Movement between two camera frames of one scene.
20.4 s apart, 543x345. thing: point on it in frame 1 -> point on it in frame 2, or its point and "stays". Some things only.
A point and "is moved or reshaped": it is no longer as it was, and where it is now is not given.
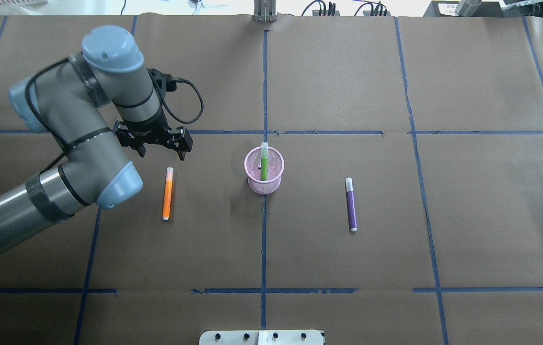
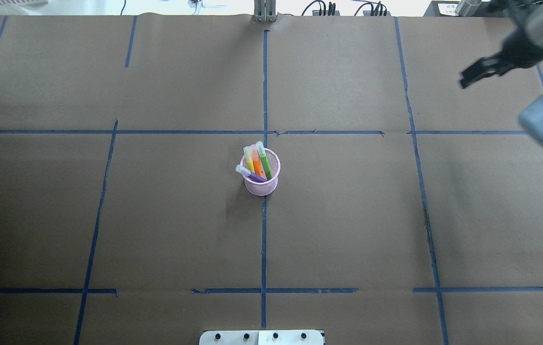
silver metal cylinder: x=467 y=8 stays
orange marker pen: x=169 y=177 -> x=255 y=157
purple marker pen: x=350 y=197 -> x=241 y=169
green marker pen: x=264 y=161 is moved or reshaped
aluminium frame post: x=264 y=10 stays
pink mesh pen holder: x=275 y=168 stays
